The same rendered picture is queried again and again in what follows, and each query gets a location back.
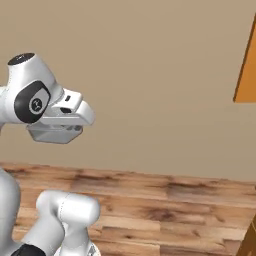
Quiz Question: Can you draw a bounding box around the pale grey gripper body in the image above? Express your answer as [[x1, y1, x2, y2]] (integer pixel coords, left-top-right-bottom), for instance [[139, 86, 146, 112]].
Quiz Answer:
[[26, 123, 84, 145]]

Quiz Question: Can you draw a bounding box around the orange wooden cabinet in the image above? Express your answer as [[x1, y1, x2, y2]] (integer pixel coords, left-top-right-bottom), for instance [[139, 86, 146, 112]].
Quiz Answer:
[[232, 12, 256, 104]]

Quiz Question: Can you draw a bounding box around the brown wooden cabinet panel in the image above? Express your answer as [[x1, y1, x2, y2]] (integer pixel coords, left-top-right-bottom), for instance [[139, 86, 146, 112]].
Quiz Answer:
[[235, 215, 256, 256]]

